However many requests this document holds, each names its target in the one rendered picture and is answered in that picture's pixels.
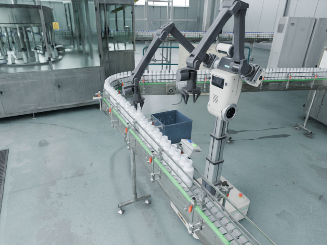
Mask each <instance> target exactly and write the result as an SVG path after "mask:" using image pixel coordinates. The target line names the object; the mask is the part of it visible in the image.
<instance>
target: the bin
mask: <svg viewBox="0 0 327 245"><path fill-rule="evenodd" d="M150 115H151V118H153V121H157V122H155V123H154V127H155V128H158V129H159V132H162V135H163V136H167V137H168V140H170V141H171V144H175V143H179V142H181V140H182V139H185V140H191V132H192V121H193V120H192V119H190V118H189V117H187V116H186V115H184V114H183V113H181V112H180V111H178V110H177V109H175V110H170V111H164V112H159V113H154V114H150ZM151 118H147V119H148V120H150V119H151Z"/></svg>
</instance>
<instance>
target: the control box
mask: <svg viewBox="0 0 327 245"><path fill-rule="evenodd" d="M180 143H181V144H182V147H183V150H182V151H183V152H184V153H185V154H187V155H188V158H189V159H191V158H199V156H200V153H201V151H202V149H201V148H199V147H198V146H196V147H195V146H193V145H192V144H194V143H193V142H188V141H187V140H185V139H182V140H181V142H180Z"/></svg>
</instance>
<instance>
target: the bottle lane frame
mask: <svg viewBox="0 0 327 245"><path fill-rule="evenodd" d="M105 103H106V105H107V107H110V104H109V103H108V102H107V100H105ZM107 111H108V114H107V113H106V115H107V116H108V117H109V119H110V120H111V113H110V112H109V109H108V110H107ZM112 111H113V120H114V121H116V120H117V118H118V121H116V122H114V125H115V127H116V128H117V130H118V131H119V132H120V134H121V135H122V136H123V138H124V134H126V135H127V133H126V129H125V128H124V129H123V127H126V125H127V124H126V122H125V121H124V120H123V119H122V118H121V116H120V115H119V114H118V113H117V112H116V110H114V109H113V110H112ZM117 122H118V125H116V124H117ZM134 138H135V142H134ZM129 140H130V142H133V143H131V144H130V146H131V147H132V146H134V143H135V145H136V146H135V147H132V150H133V151H134V152H135V154H136V155H137V157H138V158H139V159H140V161H141V162H142V163H143V165H144V166H145V167H146V168H147V170H148V171H149V172H150V173H151V163H150V162H149V158H146V157H147V156H150V153H151V151H150V150H149V149H148V148H147V146H145V144H144V143H143V142H142V141H141V139H139V137H138V136H137V135H136V134H135V133H134V131H132V129H131V128H130V130H129ZM159 168H160V169H161V173H160V175H161V178H159V179H157V180H156V182H157V183H158V184H159V186H160V187H161V189H162V190H163V191H164V193H165V194H166V195H167V197H168V198H169V199H170V201H171V202H172V203H173V205H174V206H175V207H176V209H177V210H178V211H179V213H180V214H181V215H182V217H183V218H184V219H185V221H186V222H187V223H188V224H189V223H190V215H191V213H190V212H189V207H187V208H185V205H188V204H190V200H191V196H189V195H188V194H187V192H185V191H184V189H183V188H182V187H181V186H180V184H178V182H177V181H176V180H175V179H174V178H173V176H172V175H171V174H170V173H169V172H168V171H167V169H166V168H165V167H164V166H163V165H162V164H161V163H160V162H159V160H157V158H156V157H155V159H154V173H155V174H156V173H159ZM203 212H204V211H202V210H201V209H200V208H199V206H197V207H196V208H195V210H194V218H193V224H197V223H199V222H200V217H201V219H202V224H201V230H198V231H196V232H194V233H195V234H196V235H197V237H198V238H199V239H200V241H201V242H202V243H203V245H231V244H230V242H231V241H232V240H231V241H228V240H227V239H226V238H225V237H224V235H225V234H221V232H220V231H219V230H218V229H219V228H216V227H215V225H214V224H213V223H214V222H211V221H210V220H209V218H208V217H209V216H206V215H205V214H204V213H203Z"/></svg>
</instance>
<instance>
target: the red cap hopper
mask: <svg viewBox="0 0 327 245"><path fill-rule="evenodd" d="M148 2H167V19H155V18H148ZM170 2H171V18H170V19H169V4H170ZM150 20H162V21H165V22H164V23H163V24H162V25H161V27H162V26H163V25H164V24H165V23H166V22H173V0H145V31H146V32H148V24H150V25H151V26H152V27H154V28H155V26H154V25H153V24H152V23H151V21H150ZM146 46H149V42H148V43H147V41H146V42H145V47H146ZM154 58H155V57H153V58H152V59H151V60H150V62H149V64H161V63H151V61H161V60H154ZM164 59H165V60H163V61H166V63H163V64H171V48H169V60H168V48H166V58H165V57H164ZM170 70H171V65H169V71H170ZM147 71H149V65H148V66H147Z"/></svg>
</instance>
